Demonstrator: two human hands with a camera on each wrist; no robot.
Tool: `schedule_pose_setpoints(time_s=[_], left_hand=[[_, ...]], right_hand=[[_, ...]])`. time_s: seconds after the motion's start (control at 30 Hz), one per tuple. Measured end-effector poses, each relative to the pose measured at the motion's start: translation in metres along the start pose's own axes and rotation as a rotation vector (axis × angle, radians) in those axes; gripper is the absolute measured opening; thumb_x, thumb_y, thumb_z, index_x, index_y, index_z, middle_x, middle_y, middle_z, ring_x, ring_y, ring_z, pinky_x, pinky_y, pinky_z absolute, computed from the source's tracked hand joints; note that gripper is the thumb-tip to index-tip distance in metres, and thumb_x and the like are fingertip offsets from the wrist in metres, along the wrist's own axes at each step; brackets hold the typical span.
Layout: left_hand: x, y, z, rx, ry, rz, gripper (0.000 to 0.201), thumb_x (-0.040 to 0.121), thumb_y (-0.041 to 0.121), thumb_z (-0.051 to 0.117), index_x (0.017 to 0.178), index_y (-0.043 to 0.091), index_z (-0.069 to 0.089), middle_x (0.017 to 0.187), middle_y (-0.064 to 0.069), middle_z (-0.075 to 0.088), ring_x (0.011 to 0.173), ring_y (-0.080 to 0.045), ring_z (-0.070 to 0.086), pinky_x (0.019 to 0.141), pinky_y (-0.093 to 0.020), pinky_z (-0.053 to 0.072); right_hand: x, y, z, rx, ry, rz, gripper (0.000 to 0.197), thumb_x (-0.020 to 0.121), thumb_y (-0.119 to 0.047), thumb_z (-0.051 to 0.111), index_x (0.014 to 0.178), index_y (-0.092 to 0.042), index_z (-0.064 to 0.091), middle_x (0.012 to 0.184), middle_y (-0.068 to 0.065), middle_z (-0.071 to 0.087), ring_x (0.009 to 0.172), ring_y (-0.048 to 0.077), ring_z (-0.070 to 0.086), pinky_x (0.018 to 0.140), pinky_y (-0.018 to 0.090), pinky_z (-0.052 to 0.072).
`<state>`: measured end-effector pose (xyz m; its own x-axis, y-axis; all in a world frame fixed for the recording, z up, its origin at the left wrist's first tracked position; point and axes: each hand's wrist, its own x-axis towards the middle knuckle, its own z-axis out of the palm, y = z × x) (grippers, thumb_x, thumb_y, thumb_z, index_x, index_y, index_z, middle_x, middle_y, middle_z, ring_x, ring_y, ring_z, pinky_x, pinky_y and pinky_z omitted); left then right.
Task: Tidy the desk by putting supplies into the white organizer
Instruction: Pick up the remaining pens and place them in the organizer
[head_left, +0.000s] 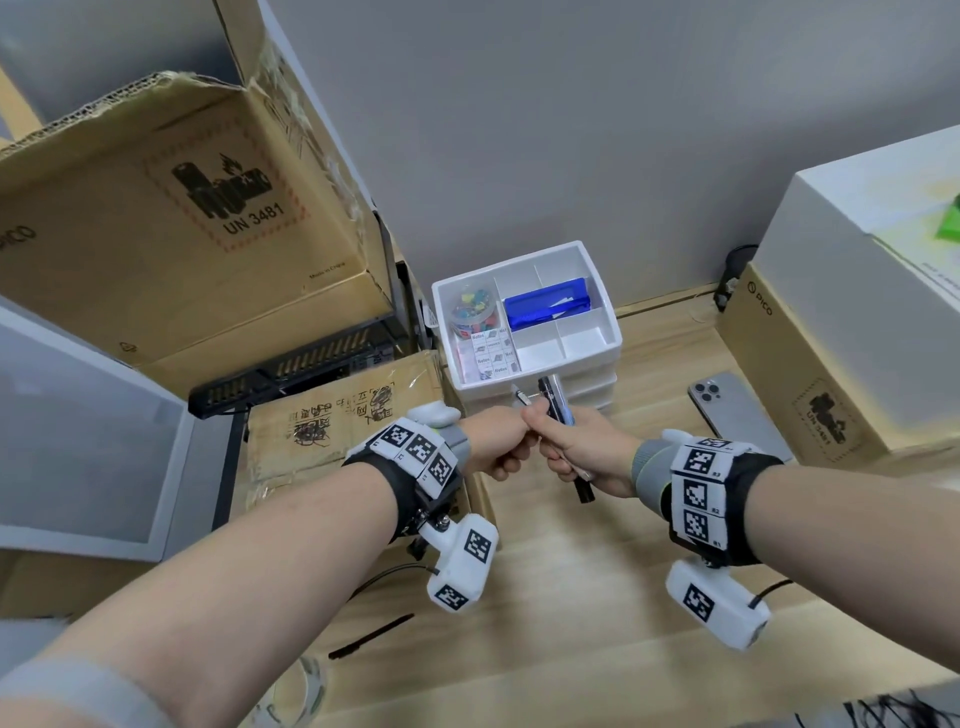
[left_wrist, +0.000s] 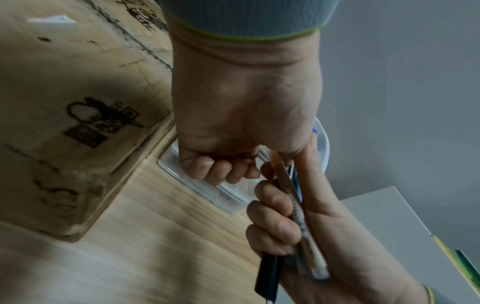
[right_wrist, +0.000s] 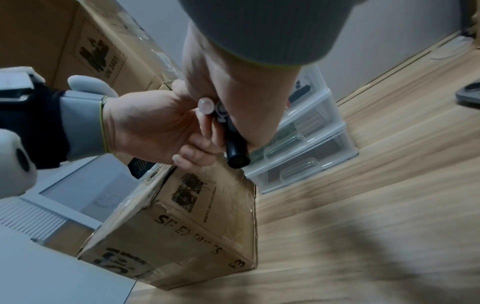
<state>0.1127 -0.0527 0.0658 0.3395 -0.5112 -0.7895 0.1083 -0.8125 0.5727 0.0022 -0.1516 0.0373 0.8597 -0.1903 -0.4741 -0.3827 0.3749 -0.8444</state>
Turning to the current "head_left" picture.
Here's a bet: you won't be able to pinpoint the person's right hand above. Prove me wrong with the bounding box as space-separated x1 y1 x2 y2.
522 404 645 500

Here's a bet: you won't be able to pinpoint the person's left hand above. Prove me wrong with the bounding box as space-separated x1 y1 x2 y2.
458 404 541 483

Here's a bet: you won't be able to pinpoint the printed notes pack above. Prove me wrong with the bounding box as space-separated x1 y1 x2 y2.
470 329 523 382

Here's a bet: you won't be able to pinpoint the white plastic drawer organizer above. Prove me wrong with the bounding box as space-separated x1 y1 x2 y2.
431 239 624 418

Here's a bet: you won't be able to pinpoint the clear plastic jar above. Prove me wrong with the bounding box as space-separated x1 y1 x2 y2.
449 288 498 340

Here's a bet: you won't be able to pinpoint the pile of colourful binder clips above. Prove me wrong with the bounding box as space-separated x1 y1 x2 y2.
452 293 495 335

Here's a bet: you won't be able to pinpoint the blue lanyard card holder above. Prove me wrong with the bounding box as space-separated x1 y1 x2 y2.
503 277 592 333

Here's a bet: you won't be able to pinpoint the taped brown cardboard box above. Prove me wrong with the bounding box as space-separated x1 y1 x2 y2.
228 350 498 541

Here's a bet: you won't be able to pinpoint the thin dark pen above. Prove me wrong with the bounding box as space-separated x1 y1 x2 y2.
328 613 416 661

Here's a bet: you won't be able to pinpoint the clear tape roll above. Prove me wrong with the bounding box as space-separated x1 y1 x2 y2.
254 656 329 728

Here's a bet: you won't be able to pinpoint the person's left forearm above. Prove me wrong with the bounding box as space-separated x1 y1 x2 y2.
0 461 399 728

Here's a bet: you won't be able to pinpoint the left marker wrist band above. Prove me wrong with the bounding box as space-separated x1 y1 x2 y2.
341 401 472 543

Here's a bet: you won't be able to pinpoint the marker wrist band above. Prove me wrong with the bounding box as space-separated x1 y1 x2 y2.
631 428 785 569
341 401 472 543

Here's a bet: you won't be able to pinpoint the right marker wrist band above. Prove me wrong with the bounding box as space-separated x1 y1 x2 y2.
631 428 785 569

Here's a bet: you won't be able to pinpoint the grey smartphone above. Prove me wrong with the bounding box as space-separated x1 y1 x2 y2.
687 372 796 463

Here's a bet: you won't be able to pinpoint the black vented device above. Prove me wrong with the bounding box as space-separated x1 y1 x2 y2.
187 318 410 420

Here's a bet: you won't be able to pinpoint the white carton box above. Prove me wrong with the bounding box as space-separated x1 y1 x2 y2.
752 125 960 451

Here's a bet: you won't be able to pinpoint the open brown cardboard box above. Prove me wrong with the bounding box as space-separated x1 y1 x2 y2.
0 0 395 399

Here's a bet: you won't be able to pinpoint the white framed grey panel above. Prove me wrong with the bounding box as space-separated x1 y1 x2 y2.
0 296 198 564

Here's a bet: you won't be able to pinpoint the flat brown cardboard sheet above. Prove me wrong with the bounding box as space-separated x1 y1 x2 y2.
0 551 151 620

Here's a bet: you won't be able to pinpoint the grey flat plate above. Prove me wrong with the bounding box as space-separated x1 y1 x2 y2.
0 0 241 125

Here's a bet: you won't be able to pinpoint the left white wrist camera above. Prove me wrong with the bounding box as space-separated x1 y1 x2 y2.
419 513 500 615

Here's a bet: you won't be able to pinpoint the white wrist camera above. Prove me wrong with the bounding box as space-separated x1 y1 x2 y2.
419 513 500 615
665 556 772 652

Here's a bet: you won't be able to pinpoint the black camera cable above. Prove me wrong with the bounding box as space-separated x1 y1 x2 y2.
747 578 794 610
348 562 440 601

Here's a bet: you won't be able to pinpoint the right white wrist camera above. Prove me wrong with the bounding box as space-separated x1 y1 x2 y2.
665 556 772 652

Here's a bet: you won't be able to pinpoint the black cable bundle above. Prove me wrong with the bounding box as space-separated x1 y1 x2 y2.
713 243 760 313

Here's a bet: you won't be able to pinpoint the black floor cables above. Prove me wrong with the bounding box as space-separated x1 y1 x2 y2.
794 689 960 728

